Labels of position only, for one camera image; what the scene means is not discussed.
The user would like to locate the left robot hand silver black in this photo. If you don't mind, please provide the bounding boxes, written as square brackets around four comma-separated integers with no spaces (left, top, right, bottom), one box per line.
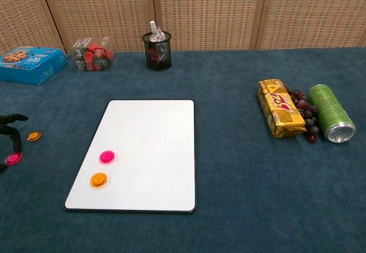
[0,114,29,174]

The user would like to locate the pink round magnet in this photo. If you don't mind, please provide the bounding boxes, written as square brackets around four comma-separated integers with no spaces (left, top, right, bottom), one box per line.
[5,153,23,166]
[99,150,116,164]

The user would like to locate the clear box red items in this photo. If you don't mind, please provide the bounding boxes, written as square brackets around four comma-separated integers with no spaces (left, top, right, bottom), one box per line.
[71,37,116,73]

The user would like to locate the blue cookie box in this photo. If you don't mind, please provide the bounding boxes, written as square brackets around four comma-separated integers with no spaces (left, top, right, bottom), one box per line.
[0,46,69,86]

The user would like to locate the white magnetic board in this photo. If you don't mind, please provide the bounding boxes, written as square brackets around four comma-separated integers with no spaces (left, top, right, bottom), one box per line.
[63,99,197,214]

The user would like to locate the black mesh pen holder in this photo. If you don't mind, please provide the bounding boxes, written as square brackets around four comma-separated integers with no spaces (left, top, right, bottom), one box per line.
[142,31,173,72]

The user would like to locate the white sachets in holder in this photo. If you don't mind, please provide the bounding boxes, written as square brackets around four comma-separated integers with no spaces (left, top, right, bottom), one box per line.
[149,21,166,44]

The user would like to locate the blue table cloth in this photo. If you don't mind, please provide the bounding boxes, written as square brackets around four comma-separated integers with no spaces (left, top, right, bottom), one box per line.
[0,46,366,253]

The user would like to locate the woven bamboo folding screen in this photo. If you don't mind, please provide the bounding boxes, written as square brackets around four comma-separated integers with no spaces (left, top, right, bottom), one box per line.
[0,0,366,56]

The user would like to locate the gold biscuit pack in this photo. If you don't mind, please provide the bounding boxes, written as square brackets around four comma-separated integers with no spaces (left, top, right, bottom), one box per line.
[257,78,307,139]

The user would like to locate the dark purple grape bunch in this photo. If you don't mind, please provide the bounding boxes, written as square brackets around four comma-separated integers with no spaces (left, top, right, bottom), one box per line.
[284,84,320,144]

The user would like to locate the green drink can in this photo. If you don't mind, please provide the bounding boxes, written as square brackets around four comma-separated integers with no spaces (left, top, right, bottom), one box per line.
[307,84,357,144]

